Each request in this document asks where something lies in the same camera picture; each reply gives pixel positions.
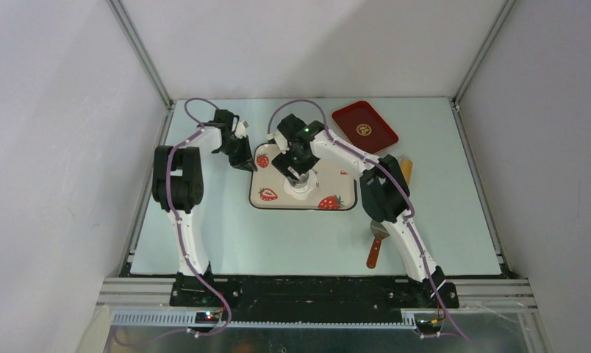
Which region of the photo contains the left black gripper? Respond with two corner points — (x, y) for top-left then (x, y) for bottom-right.
(217, 135), (257, 173)

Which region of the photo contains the white dough piece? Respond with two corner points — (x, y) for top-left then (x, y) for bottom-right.
(283, 175), (318, 201)

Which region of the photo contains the strawberry print tray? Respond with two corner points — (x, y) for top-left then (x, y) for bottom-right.
(249, 143), (357, 211)

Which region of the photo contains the red lacquer tray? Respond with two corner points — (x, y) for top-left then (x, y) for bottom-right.
(332, 100), (399, 154)

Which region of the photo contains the wooden dough roller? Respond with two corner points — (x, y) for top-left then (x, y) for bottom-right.
(400, 159), (413, 185)

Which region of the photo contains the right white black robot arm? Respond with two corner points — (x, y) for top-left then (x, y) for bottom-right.
(267, 114), (446, 307)

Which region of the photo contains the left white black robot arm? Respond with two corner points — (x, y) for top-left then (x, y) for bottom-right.
(151, 109), (257, 277)

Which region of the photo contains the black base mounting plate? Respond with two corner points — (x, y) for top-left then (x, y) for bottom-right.
(169, 274), (459, 324)

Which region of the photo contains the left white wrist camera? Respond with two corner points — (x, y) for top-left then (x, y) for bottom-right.
(233, 121), (248, 139)

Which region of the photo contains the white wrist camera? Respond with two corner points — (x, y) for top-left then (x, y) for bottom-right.
(233, 121), (248, 139)
(266, 132), (290, 154)

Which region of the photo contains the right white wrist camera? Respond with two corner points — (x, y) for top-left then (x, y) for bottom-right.
(266, 132), (290, 154)

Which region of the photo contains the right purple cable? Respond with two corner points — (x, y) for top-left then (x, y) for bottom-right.
(266, 99), (473, 343)

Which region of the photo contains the purple cable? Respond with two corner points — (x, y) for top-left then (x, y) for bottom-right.
(266, 99), (473, 343)
(112, 98), (250, 347)

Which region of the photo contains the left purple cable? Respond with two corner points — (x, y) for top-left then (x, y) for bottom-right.
(112, 98), (250, 347)

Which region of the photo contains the metal spatula red handle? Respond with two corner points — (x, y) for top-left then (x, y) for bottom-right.
(366, 220), (390, 269)

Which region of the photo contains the aluminium frame rail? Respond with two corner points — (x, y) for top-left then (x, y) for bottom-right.
(97, 276), (537, 330)

